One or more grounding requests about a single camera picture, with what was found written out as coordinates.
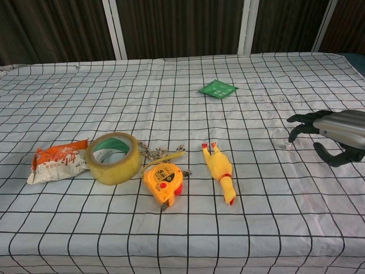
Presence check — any white grid tablecloth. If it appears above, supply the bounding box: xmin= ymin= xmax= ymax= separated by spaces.
xmin=0 ymin=51 xmax=365 ymax=274

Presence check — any yellow tape measure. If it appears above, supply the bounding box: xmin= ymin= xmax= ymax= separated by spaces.
xmin=142 ymin=151 xmax=186 ymax=212

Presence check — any orange white snack bag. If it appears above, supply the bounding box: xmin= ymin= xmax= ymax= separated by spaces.
xmin=27 ymin=138 xmax=90 ymax=186

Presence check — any clear packing tape roll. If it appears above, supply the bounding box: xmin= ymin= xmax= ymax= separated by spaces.
xmin=86 ymin=131 xmax=141 ymax=187

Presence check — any green sachet packet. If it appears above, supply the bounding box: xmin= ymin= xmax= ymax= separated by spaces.
xmin=198 ymin=79 xmax=239 ymax=99

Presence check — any braided keychain cord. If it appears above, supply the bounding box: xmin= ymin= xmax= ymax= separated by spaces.
xmin=137 ymin=140 xmax=192 ymax=176

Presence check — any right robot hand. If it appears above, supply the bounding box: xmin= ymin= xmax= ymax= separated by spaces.
xmin=286 ymin=109 xmax=365 ymax=167

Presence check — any yellow rubber chicken toy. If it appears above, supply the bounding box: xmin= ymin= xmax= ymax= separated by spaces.
xmin=201 ymin=142 xmax=237 ymax=207

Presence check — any white frame post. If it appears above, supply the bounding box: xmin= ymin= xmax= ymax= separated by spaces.
xmin=311 ymin=0 xmax=339 ymax=53
xmin=237 ymin=0 xmax=259 ymax=55
xmin=102 ymin=0 xmax=128 ymax=60

